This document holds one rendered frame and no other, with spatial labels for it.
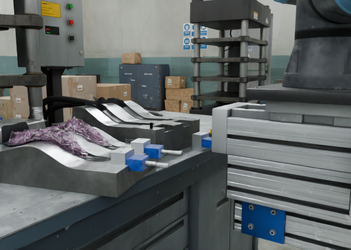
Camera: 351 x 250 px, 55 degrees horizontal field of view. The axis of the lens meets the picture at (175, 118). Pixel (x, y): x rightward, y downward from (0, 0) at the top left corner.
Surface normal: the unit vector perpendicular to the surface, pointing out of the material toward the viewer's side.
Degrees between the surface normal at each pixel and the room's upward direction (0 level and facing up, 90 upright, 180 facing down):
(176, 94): 88
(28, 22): 90
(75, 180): 90
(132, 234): 90
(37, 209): 0
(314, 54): 72
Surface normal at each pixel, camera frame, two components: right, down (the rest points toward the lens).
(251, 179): -0.54, 0.13
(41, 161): -0.29, 0.15
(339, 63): -0.14, -0.15
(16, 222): 0.00, -0.99
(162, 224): 0.82, 0.09
